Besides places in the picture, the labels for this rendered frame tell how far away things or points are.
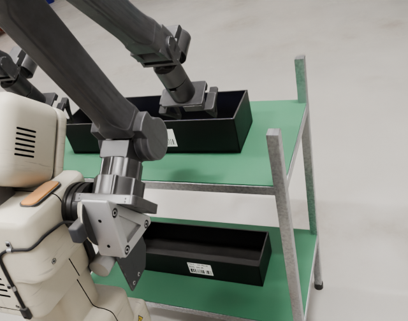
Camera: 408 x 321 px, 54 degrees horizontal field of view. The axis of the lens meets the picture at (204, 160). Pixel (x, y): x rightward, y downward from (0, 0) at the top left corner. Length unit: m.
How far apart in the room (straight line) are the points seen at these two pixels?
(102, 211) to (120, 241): 0.06
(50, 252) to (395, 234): 1.79
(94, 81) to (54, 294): 0.41
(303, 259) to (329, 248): 0.52
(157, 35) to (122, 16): 0.10
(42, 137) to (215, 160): 0.55
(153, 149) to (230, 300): 0.94
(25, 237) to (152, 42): 0.39
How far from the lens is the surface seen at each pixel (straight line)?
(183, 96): 0.91
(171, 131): 1.16
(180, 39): 0.91
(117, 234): 0.66
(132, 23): 0.73
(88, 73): 0.60
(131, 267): 0.93
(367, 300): 1.95
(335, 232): 2.20
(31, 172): 0.71
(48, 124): 0.74
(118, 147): 0.70
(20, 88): 1.12
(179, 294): 1.61
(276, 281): 1.57
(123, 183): 0.66
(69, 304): 0.88
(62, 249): 0.72
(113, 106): 0.65
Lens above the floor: 1.58
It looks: 34 degrees down
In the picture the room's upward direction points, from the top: 15 degrees counter-clockwise
